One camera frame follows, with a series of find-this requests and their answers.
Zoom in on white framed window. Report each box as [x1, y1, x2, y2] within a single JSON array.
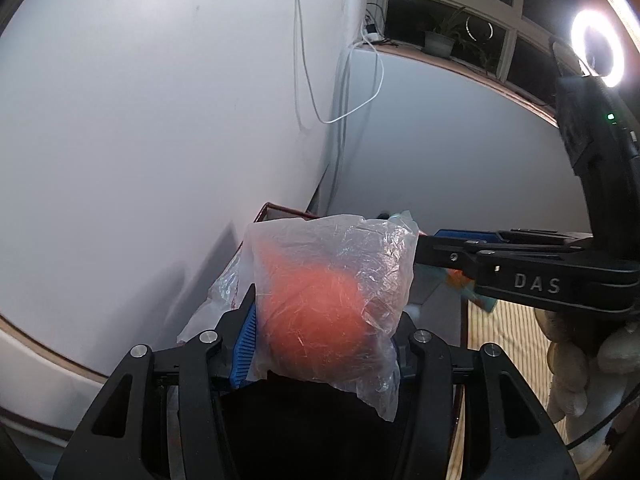
[[367, 0, 601, 128]]

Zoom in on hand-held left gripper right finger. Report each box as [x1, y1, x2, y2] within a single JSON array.
[[390, 310, 573, 480]]

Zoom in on plastic bag with orange yarn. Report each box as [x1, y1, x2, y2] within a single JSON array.
[[175, 210, 420, 423]]

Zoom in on black cable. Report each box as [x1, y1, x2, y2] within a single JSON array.
[[564, 405, 640, 452]]

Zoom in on potted plant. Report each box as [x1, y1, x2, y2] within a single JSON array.
[[424, 6, 501, 70]]

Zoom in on white cable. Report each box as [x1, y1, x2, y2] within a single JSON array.
[[292, 0, 387, 126]]

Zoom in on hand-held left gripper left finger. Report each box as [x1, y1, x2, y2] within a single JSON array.
[[52, 282, 259, 480]]

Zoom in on white power strip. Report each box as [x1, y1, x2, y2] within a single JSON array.
[[359, 14, 397, 47]]

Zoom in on colourful packet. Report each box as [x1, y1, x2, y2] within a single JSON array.
[[419, 264, 499, 314]]

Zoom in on person's right hand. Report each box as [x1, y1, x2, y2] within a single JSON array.
[[532, 307, 640, 466]]

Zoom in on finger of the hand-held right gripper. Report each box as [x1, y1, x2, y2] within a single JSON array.
[[411, 232, 482, 286], [432, 228, 597, 253]]

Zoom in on red-edged cardboard box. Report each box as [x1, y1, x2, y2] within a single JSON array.
[[165, 201, 468, 480]]

